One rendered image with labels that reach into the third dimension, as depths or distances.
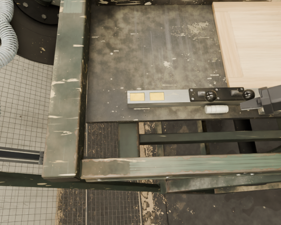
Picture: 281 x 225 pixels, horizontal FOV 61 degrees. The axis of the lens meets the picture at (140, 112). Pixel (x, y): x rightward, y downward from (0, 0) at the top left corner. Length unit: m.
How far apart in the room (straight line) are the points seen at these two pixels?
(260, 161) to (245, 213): 1.54
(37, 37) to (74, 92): 0.62
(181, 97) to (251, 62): 0.34
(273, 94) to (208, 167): 0.29
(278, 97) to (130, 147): 0.49
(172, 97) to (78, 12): 0.48
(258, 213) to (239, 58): 1.56
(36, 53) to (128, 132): 0.68
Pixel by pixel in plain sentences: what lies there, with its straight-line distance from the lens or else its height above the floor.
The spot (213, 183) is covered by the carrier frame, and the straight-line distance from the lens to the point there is 1.59.
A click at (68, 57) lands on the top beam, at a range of 0.89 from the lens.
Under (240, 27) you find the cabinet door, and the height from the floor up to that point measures 1.25.
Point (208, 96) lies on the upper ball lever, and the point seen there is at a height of 1.52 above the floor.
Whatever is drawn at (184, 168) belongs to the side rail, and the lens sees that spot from 0.79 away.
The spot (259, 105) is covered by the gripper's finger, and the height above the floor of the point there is 1.41.
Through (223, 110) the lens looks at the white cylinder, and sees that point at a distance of 0.91.
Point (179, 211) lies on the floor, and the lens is 2.80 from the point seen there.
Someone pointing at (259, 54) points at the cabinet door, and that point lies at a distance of 1.10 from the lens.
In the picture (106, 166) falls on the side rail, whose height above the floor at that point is 1.70.
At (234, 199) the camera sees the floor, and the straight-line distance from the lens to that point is 2.42.
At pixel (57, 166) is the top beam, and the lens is 0.75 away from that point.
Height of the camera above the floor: 2.12
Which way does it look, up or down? 38 degrees down
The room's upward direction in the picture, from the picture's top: 74 degrees counter-clockwise
